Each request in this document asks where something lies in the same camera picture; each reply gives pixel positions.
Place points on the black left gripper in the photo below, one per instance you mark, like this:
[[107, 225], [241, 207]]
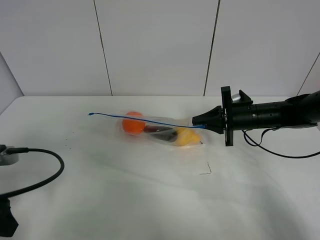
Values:
[[8, 224]]

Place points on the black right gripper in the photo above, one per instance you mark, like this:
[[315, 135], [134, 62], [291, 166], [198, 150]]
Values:
[[237, 116]]

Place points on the clear blue-zip plastic bag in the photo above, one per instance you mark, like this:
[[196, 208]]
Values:
[[153, 121]]

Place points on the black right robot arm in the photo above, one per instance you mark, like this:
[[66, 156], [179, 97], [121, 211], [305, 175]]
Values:
[[302, 111]]

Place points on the yellow lemon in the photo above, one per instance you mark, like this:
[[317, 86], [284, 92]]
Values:
[[187, 137]]

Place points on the dark purple eggplant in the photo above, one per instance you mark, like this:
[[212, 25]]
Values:
[[163, 133]]

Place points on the orange fruit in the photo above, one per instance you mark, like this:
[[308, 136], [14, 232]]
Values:
[[131, 126]]

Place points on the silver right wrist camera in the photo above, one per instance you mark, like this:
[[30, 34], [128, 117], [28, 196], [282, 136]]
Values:
[[236, 98]]

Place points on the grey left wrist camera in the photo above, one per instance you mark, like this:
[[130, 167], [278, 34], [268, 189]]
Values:
[[5, 158]]

